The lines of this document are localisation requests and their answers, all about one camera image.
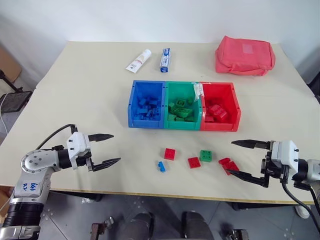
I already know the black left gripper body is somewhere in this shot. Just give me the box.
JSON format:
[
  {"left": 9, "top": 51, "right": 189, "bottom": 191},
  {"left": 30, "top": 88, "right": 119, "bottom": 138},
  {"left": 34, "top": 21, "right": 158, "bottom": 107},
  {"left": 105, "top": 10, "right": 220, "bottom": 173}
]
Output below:
[{"left": 76, "top": 148, "right": 95, "bottom": 172}]

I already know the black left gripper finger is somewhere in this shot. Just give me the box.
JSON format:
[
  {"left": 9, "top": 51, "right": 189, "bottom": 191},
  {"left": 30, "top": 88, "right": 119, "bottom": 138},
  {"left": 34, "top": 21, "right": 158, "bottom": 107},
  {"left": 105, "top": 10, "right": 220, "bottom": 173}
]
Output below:
[
  {"left": 87, "top": 133, "right": 115, "bottom": 144},
  {"left": 88, "top": 157, "right": 122, "bottom": 173}
]

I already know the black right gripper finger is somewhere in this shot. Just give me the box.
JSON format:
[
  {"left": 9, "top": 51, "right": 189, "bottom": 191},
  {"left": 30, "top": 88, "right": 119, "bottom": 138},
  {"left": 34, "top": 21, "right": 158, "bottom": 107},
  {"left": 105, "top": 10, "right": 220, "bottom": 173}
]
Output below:
[
  {"left": 231, "top": 139, "right": 272, "bottom": 151},
  {"left": 226, "top": 168, "right": 270, "bottom": 188}
]

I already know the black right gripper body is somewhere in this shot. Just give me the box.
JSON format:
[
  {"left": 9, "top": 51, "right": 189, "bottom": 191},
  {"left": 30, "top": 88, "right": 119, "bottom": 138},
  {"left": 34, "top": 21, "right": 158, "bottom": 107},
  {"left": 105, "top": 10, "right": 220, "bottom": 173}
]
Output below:
[{"left": 261, "top": 149, "right": 286, "bottom": 182}]

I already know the red flat toy brick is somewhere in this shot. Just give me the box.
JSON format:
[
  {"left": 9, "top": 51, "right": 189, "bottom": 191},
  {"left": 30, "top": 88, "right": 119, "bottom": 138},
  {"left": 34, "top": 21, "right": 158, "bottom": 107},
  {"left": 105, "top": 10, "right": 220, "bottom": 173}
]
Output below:
[{"left": 223, "top": 161, "right": 240, "bottom": 176}]

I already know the black table foot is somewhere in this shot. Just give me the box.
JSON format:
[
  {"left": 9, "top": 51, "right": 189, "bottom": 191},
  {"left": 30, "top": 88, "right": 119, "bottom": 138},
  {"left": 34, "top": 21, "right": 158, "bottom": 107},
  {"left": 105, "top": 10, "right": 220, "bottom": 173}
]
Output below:
[{"left": 232, "top": 202, "right": 298, "bottom": 212}]

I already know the green square toy brick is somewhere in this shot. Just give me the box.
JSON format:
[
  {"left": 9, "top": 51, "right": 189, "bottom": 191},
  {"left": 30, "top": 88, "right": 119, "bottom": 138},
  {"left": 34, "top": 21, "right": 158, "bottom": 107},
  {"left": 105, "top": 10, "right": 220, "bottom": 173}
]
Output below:
[{"left": 199, "top": 149, "right": 214, "bottom": 163}]

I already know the large red toy brick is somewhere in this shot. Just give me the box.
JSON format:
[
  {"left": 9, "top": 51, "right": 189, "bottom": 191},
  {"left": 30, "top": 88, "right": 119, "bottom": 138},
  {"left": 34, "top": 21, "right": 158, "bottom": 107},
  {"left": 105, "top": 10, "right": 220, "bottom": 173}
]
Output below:
[{"left": 209, "top": 104, "right": 228, "bottom": 123}]

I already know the white shoe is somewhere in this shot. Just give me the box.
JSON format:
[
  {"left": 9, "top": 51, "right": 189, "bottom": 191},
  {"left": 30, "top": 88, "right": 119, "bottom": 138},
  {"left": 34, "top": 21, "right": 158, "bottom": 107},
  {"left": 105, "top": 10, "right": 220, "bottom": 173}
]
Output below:
[{"left": 294, "top": 204, "right": 312, "bottom": 220}]

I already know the red square toy brick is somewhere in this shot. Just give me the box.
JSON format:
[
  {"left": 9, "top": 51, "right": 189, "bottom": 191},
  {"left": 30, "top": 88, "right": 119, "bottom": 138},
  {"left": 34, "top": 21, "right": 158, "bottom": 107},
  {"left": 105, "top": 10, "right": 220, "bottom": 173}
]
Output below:
[
  {"left": 164, "top": 147, "right": 177, "bottom": 160},
  {"left": 187, "top": 156, "right": 202, "bottom": 169}
]

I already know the small blue toy brick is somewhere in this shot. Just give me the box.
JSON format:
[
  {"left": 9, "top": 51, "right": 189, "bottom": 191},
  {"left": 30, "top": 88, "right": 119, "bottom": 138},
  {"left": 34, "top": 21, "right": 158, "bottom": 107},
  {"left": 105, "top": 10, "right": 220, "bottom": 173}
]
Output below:
[{"left": 156, "top": 160, "right": 168, "bottom": 173}]

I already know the red plastic bin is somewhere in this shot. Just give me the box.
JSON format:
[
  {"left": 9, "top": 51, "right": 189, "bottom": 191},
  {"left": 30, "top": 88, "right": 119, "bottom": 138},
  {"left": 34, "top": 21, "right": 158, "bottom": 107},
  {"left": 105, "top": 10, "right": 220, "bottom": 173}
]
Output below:
[{"left": 199, "top": 81, "right": 243, "bottom": 132}]

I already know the blue plastic bin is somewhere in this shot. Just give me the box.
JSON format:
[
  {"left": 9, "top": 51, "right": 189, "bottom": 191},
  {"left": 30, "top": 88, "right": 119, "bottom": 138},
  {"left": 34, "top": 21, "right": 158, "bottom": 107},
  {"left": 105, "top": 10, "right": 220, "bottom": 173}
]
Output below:
[{"left": 127, "top": 79, "right": 168, "bottom": 129}]

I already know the dark rounded shape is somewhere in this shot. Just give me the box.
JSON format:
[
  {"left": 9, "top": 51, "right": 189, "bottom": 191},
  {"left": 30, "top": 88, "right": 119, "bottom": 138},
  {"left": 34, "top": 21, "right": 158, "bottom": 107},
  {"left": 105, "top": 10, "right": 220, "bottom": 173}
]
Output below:
[{"left": 124, "top": 212, "right": 155, "bottom": 240}]

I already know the white tape label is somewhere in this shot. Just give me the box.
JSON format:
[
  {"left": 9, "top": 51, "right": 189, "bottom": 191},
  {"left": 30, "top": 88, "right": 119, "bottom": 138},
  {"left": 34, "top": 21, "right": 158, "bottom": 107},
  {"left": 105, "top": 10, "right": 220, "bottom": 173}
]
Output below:
[{"left": 192, "top": 82, "right": 205, "bottom": 101}]

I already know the white tube with red print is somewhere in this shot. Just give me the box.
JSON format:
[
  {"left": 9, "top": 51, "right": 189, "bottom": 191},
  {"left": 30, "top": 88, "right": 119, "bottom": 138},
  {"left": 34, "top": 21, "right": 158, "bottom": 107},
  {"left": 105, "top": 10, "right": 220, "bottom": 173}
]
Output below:
[{"left": 125, "top": 49, "right": 152, "bottom": 74}]

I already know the pink fabric bag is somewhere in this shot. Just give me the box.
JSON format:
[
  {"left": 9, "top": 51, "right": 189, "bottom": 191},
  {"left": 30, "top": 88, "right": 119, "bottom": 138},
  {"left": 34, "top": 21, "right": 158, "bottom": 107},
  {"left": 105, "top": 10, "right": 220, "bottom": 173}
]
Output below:
[{"left": 214, "top": 35, "right": 276, "bottom": 77}]

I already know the green plastic bin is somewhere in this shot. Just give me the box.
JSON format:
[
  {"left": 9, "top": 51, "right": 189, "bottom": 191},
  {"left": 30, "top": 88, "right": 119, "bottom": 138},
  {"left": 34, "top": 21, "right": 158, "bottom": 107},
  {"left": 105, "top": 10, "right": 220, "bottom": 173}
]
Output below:
[{"left": 162, "top": 81, "right": 204, "bottom": 131}]

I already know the black mesh tray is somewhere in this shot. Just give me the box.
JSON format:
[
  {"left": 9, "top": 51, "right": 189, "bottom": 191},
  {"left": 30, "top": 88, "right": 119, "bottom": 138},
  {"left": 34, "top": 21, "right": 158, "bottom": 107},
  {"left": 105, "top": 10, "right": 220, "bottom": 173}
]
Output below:
[{"left": 0, "top": 91, "right": 33, "bottom": 113}]

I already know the blue and white toothpaste box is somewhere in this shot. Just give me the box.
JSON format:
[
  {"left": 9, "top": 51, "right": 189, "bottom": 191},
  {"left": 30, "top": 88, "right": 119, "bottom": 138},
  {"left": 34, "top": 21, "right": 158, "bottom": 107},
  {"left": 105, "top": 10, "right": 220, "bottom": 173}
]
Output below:
[{"left": 159, "top": 48, "right": 173, "bottom": 73}]

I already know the black stand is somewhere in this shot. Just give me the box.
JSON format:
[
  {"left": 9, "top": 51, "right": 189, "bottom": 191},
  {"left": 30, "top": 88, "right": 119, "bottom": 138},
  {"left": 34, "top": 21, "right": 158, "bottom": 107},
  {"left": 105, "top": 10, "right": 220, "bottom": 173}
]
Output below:
[{"left": 0, "top": 69, "right": 25, "bottom": 95}]

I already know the brown cardboard box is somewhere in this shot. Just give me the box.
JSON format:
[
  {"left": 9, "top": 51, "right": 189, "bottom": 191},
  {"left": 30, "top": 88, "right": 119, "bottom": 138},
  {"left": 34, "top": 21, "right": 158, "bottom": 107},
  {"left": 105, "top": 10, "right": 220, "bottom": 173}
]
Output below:
[{"left": 0, "top": 47, "right": 23, "bottom": 83}]

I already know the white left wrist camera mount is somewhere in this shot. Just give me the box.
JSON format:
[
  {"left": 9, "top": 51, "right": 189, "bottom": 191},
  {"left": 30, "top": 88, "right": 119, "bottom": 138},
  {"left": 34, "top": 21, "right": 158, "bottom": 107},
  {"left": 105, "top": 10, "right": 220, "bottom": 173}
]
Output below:
[{"left": 66, "top": 131, "right": 92, "bottom": 171}]

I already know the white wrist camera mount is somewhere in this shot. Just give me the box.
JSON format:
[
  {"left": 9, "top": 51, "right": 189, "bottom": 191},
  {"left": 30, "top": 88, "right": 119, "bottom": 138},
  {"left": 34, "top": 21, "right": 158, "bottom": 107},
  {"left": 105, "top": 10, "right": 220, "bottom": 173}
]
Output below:
[
  {"left": 66, "top": 131, "right": 92, "bottom": 171},
  {"left": 270, "top": 139, "right": 300, "bottom": 176}
]

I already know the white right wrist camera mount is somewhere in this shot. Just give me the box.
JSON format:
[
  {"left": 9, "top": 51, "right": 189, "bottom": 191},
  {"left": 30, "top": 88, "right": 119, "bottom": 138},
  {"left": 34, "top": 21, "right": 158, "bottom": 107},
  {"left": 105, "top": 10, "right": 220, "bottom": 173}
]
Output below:
[{"left": 270, "top": 139, "right": 300, "bottom": 176}]

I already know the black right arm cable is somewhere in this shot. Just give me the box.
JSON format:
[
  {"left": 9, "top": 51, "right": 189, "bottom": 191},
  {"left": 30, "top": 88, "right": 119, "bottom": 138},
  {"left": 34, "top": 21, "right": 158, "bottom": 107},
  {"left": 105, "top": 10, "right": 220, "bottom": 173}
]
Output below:
[{"left": 279, "top": 179, "right": 320, "bottom": 240}]

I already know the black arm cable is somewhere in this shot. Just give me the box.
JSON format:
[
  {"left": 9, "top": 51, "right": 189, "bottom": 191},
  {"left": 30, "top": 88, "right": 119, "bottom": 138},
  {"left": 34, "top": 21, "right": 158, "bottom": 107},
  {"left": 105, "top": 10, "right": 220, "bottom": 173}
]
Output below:
[
  {"left": 34, "top": 123, "right": 79, "bottom": 151},
  {"left": 279, "top": 179, "right": 320, "bottom": 240}
]

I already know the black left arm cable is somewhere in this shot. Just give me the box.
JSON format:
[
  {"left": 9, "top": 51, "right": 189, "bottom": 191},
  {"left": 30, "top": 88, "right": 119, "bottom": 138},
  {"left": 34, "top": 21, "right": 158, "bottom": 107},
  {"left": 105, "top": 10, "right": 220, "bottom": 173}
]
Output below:
[{"left": 34, "top": 123, "right": 79, "bottom": 151}]

